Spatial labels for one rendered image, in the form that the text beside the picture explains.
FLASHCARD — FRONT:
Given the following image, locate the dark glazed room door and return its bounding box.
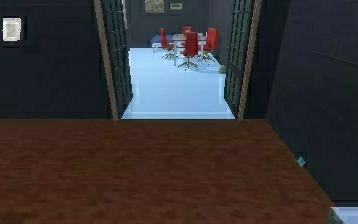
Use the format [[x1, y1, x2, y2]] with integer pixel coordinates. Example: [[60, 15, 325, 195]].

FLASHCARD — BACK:
[[94, 0, 134, 121], [224, 0, 263, 121]]

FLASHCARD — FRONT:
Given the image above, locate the beige framed wall picture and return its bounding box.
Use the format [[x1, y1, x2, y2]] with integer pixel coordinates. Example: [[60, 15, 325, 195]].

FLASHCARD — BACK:
[[144, 0, 165, 14]]

